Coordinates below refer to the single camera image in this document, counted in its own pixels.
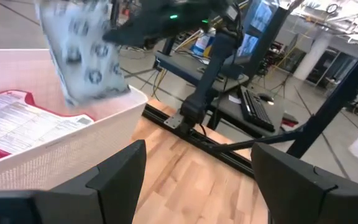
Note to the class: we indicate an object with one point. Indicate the computer monitor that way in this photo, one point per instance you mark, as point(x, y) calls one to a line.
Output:
point(248, 45)
point(264, 15)

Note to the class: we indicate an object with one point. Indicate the black frame post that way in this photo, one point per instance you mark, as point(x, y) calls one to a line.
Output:
point(337, 99)

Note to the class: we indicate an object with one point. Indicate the grey desk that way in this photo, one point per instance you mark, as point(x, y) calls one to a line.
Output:
point(228, 112)

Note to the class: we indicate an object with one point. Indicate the black computer mouse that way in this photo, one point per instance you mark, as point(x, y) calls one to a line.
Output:
point(266, 98)

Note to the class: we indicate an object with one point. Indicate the white woven plastic basket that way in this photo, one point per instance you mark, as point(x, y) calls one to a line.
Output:
point(73, 149)

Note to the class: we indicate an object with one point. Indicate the thin black frame strut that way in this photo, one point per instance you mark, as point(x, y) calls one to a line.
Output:
point(259, 141)

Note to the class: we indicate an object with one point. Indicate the black computer keyboard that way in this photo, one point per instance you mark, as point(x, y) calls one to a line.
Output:
point(256, 109)

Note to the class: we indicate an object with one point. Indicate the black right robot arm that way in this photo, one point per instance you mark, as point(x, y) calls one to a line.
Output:
point(208, 74)

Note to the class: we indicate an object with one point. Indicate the red flat item on desk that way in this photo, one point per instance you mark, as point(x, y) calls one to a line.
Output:
point(290, 120)

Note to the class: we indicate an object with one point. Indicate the white paper slip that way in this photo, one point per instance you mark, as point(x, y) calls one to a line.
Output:
point(234, 99)

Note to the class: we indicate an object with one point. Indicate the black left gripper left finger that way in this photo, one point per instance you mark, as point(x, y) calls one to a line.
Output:
point(113, 186)

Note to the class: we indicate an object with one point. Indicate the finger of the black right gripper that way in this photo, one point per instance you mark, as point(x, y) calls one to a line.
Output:
point(126, 35)

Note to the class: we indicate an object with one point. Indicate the blue and white bucket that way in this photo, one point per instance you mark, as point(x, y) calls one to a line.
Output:
point(202, 45)

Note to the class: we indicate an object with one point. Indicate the white pack with black prints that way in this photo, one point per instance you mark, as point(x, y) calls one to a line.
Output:
point(82, 53)

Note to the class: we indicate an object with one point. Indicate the white building pillar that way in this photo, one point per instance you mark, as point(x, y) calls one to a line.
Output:
point(311, 56)

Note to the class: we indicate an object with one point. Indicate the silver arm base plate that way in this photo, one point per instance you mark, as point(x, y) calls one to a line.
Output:
point(173, 119)

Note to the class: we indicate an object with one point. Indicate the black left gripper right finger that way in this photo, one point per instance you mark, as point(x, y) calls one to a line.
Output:
point(291, 186)

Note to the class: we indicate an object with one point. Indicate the red first aid case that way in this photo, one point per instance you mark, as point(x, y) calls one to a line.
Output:
point(20, 121)

